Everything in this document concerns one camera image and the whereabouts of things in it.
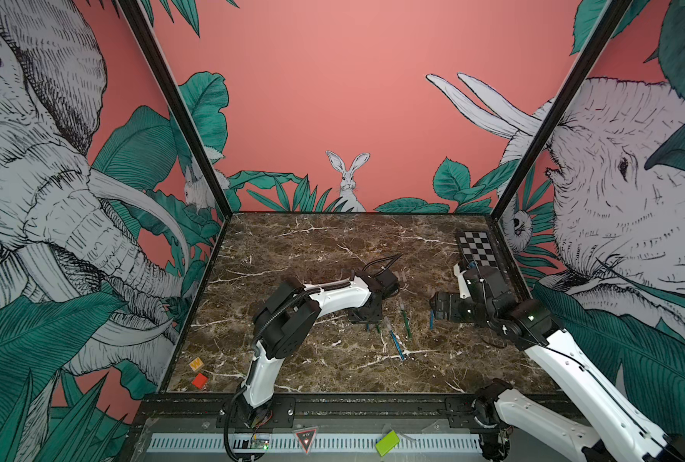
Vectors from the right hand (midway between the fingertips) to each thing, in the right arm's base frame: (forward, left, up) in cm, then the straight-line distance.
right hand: (443, 297), depth 74 cm
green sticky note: (-30, +15, -19) cm, 38 cm away
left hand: (+3, +17, -19) cm, 26 cm away
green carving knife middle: (-1, +16, -20) cm, 25 cm away
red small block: (-17, +66, -18) cm, 71 cm away
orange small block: (-12, +69, -18) cm, 72 cm away
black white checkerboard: (+31, -23, -18) cm, 43 cm away
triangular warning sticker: (-29, +35, -19) cm, 49 cm away
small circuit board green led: (-30, +47, -20) cm, 59 cm away
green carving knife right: (+2, +7, -20) cm, 21 cm away
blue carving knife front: (-5, +10, -20) cm, 23 cm away
